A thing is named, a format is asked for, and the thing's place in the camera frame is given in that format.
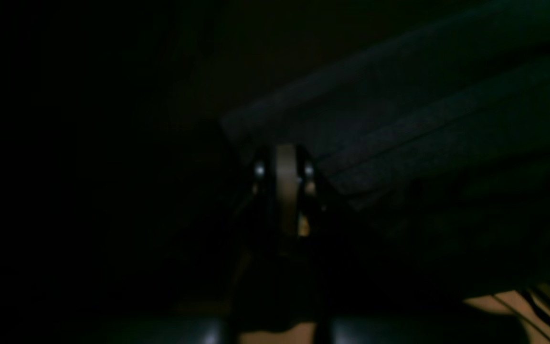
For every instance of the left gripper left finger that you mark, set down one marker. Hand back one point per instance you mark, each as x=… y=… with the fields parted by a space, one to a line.
x=256 y=306

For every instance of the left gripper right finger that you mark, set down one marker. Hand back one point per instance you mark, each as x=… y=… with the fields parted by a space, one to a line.
x=370 y=297

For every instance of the dark grey long-sleeve T-shirt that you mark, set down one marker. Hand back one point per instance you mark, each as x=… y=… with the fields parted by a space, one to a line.
x=439 y=139

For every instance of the black table cloth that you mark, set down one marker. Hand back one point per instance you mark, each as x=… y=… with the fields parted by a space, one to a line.
x=109 y=140

